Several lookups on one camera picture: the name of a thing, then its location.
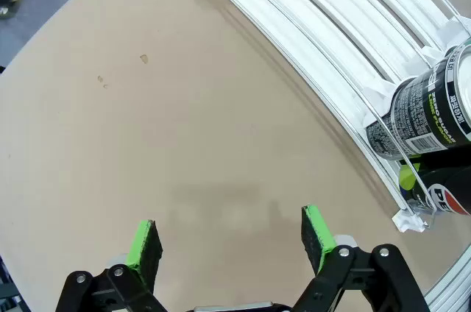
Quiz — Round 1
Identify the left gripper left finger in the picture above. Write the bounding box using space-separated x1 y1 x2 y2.
54 219 165 312

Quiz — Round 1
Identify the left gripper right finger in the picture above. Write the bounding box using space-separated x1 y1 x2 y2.
289 204 431 312

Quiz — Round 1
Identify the white can dispenser rack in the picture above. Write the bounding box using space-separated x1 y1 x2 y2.
180 0 471 234

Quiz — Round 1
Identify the aluminium frame rail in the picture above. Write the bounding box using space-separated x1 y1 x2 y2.
422 252 471 312

